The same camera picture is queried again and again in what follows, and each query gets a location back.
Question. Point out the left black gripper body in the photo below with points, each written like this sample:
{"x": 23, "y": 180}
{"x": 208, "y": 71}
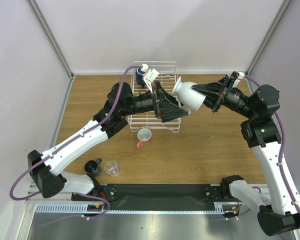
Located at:
{"x": 157, "y": 107}

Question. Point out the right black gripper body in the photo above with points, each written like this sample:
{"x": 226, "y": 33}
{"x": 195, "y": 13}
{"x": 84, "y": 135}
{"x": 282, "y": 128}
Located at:
{"x": 221, "y": 93}

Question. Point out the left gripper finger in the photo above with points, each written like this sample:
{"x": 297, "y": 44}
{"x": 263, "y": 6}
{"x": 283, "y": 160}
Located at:
{"x": 170, "y": 112}
{"x": 160, "y": 91}

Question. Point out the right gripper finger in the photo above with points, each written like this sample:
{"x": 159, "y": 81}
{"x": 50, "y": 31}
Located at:
{"x": 213, "y": 101}
{"x": 212, "y": 88}

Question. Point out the light grey flared mug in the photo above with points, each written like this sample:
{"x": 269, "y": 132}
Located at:
{"x": 188, "y": 96}

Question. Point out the large dark blue mug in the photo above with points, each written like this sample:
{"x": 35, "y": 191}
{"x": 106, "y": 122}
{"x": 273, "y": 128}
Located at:
{"x": 139, "y": 76}

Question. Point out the pink ceramic mug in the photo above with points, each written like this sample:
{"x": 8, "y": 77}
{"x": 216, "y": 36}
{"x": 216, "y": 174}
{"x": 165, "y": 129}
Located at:
{"x": 144, "y": 136}

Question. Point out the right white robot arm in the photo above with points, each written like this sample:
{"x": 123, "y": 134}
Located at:
{"x": 280, "y": 212}

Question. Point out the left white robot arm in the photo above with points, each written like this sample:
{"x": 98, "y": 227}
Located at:
{"x": 47, "y": 169}

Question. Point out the clear plastic cup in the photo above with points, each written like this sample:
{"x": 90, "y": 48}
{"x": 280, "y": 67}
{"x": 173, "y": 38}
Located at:
{"x": 112, "y": 168}

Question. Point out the small dark blue mug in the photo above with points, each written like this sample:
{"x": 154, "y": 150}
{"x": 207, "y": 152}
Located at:
{"x": 93, "y": 168}

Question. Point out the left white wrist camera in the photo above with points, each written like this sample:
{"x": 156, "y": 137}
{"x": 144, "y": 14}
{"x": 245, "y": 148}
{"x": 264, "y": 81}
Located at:
{"x": 149, "y": 77}

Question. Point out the white wire dish rack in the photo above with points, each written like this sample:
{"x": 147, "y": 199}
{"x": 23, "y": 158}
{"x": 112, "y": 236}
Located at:
{"x": 168, "y": 76}

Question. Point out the right aluminium frame post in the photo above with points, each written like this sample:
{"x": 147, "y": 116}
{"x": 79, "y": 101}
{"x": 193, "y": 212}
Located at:
{"x": 268, "y": 35}

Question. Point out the aluminium frame post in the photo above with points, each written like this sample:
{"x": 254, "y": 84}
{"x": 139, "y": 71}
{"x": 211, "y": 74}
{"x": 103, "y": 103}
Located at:
{"x": 268, "y": 35}
{"x": 39, "y": 16}

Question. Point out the left aluminium frame post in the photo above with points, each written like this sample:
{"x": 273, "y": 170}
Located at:
{"x": 39, "y": 16}

